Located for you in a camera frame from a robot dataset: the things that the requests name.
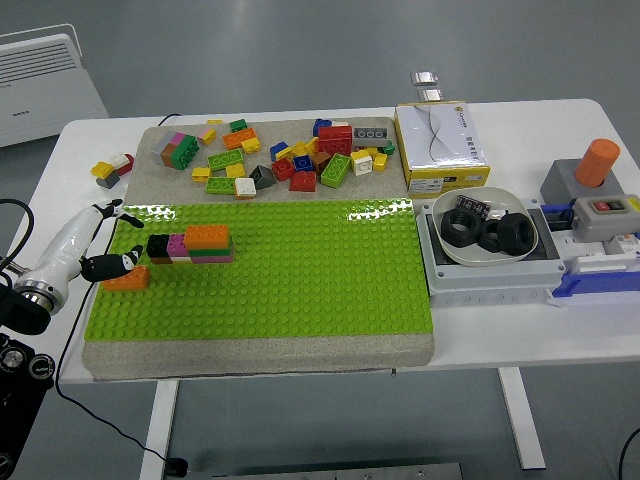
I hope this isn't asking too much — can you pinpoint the red sloped toy brick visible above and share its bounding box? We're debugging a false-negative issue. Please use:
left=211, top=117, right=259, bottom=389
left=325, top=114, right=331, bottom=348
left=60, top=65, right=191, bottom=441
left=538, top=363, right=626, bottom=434
left=288, top=170, right=319, bottom=194

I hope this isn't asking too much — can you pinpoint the white bowl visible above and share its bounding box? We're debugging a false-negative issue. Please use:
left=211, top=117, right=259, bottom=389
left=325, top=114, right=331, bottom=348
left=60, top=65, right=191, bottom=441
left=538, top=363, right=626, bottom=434
left=432, top=186, right=541, bottom=268

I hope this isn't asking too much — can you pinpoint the grey push-button switch box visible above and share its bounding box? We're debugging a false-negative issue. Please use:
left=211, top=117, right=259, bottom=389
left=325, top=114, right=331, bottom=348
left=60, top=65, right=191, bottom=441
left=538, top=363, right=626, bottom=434
left=571, top=195, right=640, bottom=241

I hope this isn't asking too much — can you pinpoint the large black hex nut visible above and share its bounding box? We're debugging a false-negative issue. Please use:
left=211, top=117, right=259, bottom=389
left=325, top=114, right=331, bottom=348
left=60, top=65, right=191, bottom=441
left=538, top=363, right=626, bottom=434
left=439, top=208, right=483, bottom=248
left=478, top=219, right=506, bottom=254
left=496, top=212, right=534, bottom=259

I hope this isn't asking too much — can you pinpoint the lime green toy brick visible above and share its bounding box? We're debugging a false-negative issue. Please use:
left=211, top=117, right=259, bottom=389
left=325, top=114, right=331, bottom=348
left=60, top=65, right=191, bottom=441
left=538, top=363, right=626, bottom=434
left=204, top=176, right=239, bottom=196
left=207, top=148, right=245, bottom=173
left=320, top=153, right=353, bottom=189

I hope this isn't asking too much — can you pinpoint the grey-brown mat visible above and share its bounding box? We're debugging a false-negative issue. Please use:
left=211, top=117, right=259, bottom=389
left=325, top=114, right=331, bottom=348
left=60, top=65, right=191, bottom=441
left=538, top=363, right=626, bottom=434
left=81, top=116, right=437, bottom=382

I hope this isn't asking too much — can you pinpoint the grey sloped toy brick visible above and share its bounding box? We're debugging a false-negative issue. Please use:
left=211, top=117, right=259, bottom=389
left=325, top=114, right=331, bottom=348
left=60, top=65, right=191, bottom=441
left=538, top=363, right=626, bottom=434
left=248, top=164, right=276, bottom=191

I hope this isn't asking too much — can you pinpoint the white table leg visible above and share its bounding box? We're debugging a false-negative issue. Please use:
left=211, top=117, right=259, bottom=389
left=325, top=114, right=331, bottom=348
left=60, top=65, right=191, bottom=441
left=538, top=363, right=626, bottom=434
left=498, top=368, right=547, bottom=471
left=138, top=380, right=180, bottom=480

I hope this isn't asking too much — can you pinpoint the green studded baseplate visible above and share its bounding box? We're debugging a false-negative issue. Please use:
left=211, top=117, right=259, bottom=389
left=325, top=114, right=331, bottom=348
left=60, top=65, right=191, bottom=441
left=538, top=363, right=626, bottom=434
left=83, top=197, right=435, bottom=344

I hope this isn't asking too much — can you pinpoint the white and yellow cardboard box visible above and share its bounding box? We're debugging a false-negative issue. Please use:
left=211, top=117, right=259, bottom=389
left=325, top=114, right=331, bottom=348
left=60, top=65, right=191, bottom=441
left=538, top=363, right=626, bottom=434
left=393, top=101, right=492, bottom=195

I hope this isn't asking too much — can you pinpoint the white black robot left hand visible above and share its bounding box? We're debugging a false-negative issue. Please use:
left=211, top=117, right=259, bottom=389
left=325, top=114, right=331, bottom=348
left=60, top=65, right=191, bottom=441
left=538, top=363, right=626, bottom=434
left=24, top=198, right=146, bottom=285

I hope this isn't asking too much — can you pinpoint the light grey junction box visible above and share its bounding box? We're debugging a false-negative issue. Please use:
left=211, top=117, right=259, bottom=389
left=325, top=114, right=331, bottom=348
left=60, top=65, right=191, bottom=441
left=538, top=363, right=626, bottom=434
left=415, top=197, right=569, bottom=295

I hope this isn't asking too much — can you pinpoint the thin black cable with plug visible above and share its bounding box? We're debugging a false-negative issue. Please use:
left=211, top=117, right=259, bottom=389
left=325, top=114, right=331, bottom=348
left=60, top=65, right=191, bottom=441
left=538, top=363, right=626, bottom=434
left=54, top=217, right=191, bottom=477

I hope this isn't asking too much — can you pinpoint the dark green toy brick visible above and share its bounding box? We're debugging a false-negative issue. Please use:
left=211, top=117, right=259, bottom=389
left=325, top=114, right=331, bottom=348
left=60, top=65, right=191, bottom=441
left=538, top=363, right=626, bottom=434
left=169, top=134, right=199, bottom=171
left=188, top=242, right=234, bottom=257

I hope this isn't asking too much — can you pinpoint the white plastic fixture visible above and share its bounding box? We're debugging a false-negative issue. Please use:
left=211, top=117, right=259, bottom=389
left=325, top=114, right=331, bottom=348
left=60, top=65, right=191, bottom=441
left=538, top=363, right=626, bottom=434
left=559, top=232, right=640, bottom=276

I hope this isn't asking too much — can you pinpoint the white heater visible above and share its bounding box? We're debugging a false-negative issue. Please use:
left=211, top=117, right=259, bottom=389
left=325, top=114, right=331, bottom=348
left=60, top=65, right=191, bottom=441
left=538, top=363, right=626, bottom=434
left=0, top=23, right=110, bottom=149

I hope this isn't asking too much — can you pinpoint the blue plastic rail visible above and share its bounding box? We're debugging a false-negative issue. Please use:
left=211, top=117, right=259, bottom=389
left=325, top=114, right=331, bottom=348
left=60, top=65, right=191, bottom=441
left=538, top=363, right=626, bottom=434
left=549, top=269, right=640, bottom=309

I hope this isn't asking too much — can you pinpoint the orange toy brick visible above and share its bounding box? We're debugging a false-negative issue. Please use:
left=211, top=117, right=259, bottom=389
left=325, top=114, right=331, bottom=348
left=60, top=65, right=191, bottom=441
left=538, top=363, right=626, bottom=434
left=222, top=127, right=260, bottom=150
left=103, top=264, right=151, bottom=292
left=183, top=224, right=231, bottom=250

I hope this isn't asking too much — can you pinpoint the orange cylinder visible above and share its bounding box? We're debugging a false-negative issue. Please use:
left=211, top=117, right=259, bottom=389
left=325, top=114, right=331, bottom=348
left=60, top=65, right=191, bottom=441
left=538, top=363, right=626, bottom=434
left=573, top=138, right=622, bottom=190

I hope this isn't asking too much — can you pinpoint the grey block with hole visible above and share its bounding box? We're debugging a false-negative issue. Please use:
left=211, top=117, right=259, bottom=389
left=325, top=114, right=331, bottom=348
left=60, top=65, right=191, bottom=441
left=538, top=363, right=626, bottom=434
left=539, top=159, right=629, bottom=211

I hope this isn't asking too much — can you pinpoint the purple circuit board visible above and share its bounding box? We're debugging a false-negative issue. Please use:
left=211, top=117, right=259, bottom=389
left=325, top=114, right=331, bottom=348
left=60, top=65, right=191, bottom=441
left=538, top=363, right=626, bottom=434
left=454, top=194, right=491, bottom=217

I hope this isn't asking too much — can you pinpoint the long grey toy brick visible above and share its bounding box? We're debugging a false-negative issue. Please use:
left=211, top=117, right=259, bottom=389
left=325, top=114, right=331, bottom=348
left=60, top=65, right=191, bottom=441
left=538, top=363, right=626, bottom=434
left=352, top=126, right=390, bottom=149

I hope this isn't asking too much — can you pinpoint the black toy brick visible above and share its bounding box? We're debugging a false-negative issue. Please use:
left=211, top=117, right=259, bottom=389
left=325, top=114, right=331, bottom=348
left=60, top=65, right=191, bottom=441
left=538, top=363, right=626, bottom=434
left=147, top=233, right=171, bottom=260

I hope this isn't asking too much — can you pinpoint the large red toy brick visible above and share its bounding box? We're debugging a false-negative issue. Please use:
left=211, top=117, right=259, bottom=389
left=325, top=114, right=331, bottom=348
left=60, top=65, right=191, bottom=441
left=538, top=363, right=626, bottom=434
left=317, top=125, right=354, bottom=156

